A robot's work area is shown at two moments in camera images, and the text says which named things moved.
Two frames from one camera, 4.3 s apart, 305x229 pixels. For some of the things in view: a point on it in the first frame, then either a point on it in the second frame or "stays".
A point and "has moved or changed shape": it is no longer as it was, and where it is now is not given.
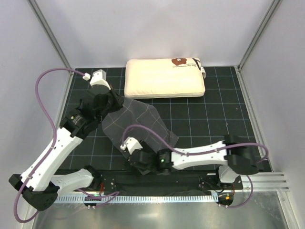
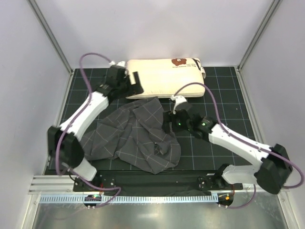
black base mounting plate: [159, 182] stays
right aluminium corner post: [263, 25] stays
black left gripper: [114, 98] → [130, 83]
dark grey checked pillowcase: [133, 112] has moved or changed shape
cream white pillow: [164, 78] stays
